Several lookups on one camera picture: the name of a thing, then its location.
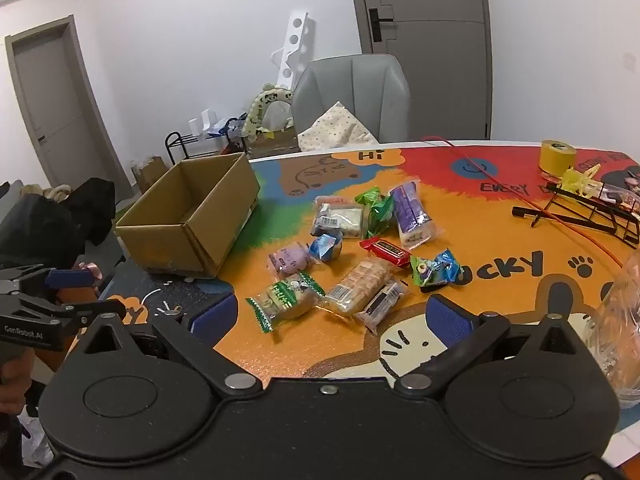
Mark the red snack packet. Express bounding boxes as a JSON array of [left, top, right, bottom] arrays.
[[360, 237, 413, 269]]

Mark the yellow tape roll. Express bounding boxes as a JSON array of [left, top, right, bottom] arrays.
[[539, 139, 577, 176]]

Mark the panda print padded ring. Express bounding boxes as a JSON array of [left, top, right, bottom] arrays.
[[242, 82, 293, 143]]

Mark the black clothing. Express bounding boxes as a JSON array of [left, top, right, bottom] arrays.
[[0, 177, 117, 271]]

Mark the black door handle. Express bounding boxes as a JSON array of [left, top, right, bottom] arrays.
[[369, 7, 395, 43]]

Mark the dotted cream cushion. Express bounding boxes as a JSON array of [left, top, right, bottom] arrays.
[[298, 101, 379, 152]]

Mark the red cable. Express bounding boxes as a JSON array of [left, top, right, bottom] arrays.
[[424, 136, 626, 268]]

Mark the white plastic holder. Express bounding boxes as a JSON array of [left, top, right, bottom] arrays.
[[187, 110, 216, 138]]

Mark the pink mochi packet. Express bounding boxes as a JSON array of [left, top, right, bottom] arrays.
[[268, 240, 313, 281]]

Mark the green snack packet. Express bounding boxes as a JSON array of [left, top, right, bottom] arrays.
[[355, 186, 396, 239]]

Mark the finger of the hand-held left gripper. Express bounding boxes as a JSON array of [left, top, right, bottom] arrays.
[[0, 264, 101, 295], [20, 294, 127, 336]]

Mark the brown paper bag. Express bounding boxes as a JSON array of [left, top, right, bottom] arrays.
[[131, 156, 168, 193]]

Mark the grey chair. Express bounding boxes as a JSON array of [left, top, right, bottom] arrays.
[[291, 53, 412, 151]]

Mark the yellow plastic clip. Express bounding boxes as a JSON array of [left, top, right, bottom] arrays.
[[560, 167, 601, 198]]

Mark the person's left hand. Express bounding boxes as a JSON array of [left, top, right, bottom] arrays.
[[0, 347, 36, 413]]

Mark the black shoe rack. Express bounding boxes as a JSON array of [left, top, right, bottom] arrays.
[[165, 130, 246, 166]]

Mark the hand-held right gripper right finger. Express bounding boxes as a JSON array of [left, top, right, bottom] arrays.
[[395, 294, 591, 401]]

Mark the grey panelled door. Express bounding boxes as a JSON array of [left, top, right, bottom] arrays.
[[346, 0, 493, 141]]

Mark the blue plastic bag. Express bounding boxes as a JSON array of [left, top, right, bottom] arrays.
[[210, 119, 246, 138]]

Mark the blue green candy packet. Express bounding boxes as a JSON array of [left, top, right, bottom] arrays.
[[410, 249, 461, 292]]

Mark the long purple snack packet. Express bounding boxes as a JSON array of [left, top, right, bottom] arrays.
[[389, 180, 445, 250]]

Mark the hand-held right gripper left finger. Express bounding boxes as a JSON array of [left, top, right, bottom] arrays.
[[75, 292, 263, 401]]

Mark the small blue snack packet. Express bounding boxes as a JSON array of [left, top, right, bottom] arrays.
[[308, 232, 344, 262]]

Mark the clear cracker packet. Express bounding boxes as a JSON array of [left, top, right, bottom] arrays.
[[322, 258, 393, 317]]

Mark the white snack packet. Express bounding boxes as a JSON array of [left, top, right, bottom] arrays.
[[311, 201, 369, 239]]

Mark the dark cookie packet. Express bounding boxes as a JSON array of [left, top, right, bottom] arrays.
[[357, 281, 406, 333]]

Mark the green white bread packet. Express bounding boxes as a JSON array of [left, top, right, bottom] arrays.
[[245, 271, 326, 333]]

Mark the black wire rack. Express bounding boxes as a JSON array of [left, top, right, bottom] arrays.
[[511, 182, 640, 248]]

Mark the white perforated board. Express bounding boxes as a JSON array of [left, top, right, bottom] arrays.
[[270, 10, 317, 93]]

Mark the clear plastic bag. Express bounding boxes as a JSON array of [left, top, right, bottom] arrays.
[[582, 260, 640, 408]]

